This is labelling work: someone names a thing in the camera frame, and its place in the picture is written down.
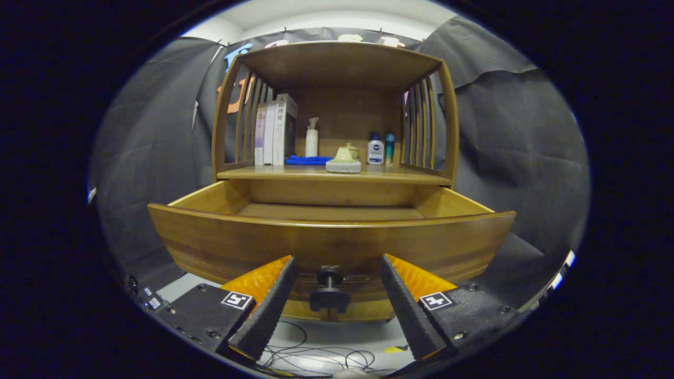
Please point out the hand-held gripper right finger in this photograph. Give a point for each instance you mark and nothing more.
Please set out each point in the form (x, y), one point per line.
(408, 316)

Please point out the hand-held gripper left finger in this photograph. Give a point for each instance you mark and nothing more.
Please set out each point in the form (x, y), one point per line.
(271, 316)

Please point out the black drawer knob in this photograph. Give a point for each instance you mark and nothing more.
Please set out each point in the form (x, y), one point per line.
(329, 300)

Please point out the wooden cabinet door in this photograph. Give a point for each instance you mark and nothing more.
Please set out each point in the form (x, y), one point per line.
(305, 311)
(368, 310)

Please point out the wooden countertop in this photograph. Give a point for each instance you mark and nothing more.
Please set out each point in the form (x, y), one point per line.
(400, 175)

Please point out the wooden cabinet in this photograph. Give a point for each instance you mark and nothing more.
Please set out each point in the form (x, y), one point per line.
(342, 66)

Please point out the yellow floor tape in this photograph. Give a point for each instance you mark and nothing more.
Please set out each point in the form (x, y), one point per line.
(395, 349)

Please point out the blue folded cloth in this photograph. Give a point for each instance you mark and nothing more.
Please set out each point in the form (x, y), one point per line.
(308, 160)

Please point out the white bottle with blue cap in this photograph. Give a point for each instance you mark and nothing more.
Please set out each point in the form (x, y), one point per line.
(375, 152)

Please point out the teal bottle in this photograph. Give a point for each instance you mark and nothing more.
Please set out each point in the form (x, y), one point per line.
(389, 150)

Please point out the pale lidded tea bowl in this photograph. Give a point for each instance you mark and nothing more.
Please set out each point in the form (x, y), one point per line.
(354, 152)

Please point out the white pump bottle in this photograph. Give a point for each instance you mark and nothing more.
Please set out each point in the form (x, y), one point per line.
(311, 145)

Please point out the thin white book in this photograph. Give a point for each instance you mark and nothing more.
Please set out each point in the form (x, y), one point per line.
(269, 137)

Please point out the purple-spine book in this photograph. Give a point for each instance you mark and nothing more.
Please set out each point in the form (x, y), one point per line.
(259, 137)

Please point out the large dark-cover book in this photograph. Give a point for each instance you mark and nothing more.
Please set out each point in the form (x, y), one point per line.
(281, 131)

